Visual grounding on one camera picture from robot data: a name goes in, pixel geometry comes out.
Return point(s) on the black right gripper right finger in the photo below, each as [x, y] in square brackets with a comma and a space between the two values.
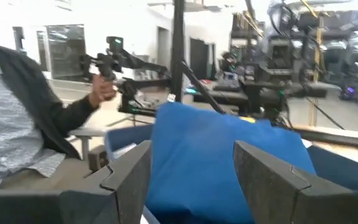
[275, 196]

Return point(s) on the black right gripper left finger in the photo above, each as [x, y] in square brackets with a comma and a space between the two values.
[120, 199]

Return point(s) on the navy white striped fabric basket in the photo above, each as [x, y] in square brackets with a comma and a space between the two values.
[346, 171]

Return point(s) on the dark blue cloth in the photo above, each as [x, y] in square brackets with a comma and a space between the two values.
[197, 155]

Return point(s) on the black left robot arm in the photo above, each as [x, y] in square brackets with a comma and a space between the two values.
[278, 62]

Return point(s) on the person's hand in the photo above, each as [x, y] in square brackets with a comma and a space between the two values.
[102, 91]

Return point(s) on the person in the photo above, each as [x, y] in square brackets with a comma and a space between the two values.
[11, 124]

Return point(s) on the black aluminium frame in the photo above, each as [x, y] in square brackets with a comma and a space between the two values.
[178, 46]

